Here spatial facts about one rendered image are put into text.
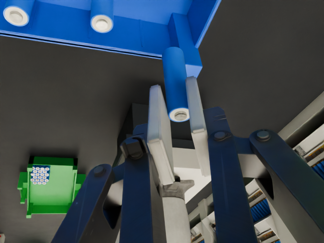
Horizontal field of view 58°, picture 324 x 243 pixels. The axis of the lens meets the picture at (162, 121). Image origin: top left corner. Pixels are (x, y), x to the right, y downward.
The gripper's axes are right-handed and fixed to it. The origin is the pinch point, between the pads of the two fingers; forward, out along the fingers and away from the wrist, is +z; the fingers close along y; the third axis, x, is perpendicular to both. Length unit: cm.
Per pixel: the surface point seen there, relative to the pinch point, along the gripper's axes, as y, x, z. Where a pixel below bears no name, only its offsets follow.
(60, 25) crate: -9.1, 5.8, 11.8
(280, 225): 24, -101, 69
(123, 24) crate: -4.1, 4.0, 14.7
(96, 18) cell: -4.7, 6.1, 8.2
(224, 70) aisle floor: 12, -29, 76
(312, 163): 39, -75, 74
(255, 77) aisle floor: 22, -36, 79
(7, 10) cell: -10.6, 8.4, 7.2
